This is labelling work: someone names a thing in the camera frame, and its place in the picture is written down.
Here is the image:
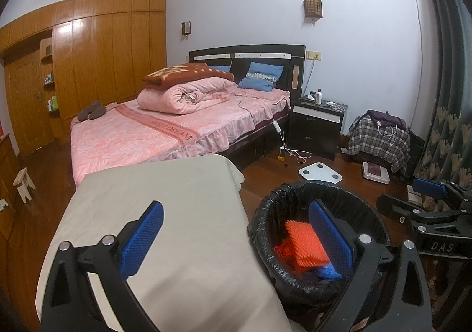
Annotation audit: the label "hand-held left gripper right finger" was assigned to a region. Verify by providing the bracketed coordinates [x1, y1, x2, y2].
[308, 199, 433, 332]

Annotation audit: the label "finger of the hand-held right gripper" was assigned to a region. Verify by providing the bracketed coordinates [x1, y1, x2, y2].
[412, 178, 472, 209]
[376, 194, 439, 225]

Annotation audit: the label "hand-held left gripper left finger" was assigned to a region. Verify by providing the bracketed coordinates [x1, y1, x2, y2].
[41, 201, 165, 332]

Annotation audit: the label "blue plastic bag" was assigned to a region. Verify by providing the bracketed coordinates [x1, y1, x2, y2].
[313, 263, 342, 281]

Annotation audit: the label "black lined trash bin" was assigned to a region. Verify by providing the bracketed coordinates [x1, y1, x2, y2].
[247, 181, 391, 321]

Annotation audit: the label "black case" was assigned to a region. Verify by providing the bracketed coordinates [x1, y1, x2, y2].
[407, 129, 425, 181]

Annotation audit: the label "white scale with red panel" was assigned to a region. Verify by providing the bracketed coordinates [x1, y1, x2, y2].
[361, 161, 391, 184]

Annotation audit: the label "plaid-covered chair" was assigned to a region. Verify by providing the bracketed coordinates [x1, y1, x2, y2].
[348, 113, 411, 172]

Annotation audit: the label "white bathroom scale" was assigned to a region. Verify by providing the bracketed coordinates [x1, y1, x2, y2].
[299, 161, 343, 185]

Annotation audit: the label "dark purple bag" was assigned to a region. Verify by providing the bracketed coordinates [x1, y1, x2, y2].
[368, 109, 406, 130]

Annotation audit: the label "dark floral curtain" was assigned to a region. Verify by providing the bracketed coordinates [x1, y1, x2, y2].
[417, 0, 472, 207]

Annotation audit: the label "bed with pink sheet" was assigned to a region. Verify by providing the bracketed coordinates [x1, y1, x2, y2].
[70, 45, 307, 185]

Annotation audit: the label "black and white nightstand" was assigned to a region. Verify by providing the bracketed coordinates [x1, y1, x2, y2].
[289, 95, 345, 161]

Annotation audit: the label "small wooden stool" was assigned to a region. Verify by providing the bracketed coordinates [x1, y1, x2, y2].
[13, 167, 36, 203]

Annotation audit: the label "brown slippers on bed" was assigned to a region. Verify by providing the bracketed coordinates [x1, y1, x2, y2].
[77, 99, 106, 122]

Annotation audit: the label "pink folded quilt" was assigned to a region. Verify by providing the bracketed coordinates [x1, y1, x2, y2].
[137, 77, 237, 116]

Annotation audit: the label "wooden dresser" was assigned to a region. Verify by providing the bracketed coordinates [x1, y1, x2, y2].
[0, 133, 23, 244]

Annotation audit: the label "brown patterned blanket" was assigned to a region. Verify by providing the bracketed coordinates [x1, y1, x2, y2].
[142, 63, 235, 90]

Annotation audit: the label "blue pillow with patterned band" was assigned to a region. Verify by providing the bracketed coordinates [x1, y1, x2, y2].
[238, 61, 284, 92]

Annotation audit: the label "wooden wardrobe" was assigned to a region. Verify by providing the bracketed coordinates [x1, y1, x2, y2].
[0, 0, 167, 156]

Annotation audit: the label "white charging cable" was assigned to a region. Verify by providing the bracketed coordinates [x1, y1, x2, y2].
[376, 122, 399, 144]

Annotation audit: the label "white corded controller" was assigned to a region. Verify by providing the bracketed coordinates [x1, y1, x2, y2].
[273, 121, 312, 165]

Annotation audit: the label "large wooden wall lamp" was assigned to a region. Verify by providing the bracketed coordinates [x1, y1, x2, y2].
[303, 0, 325, 22]

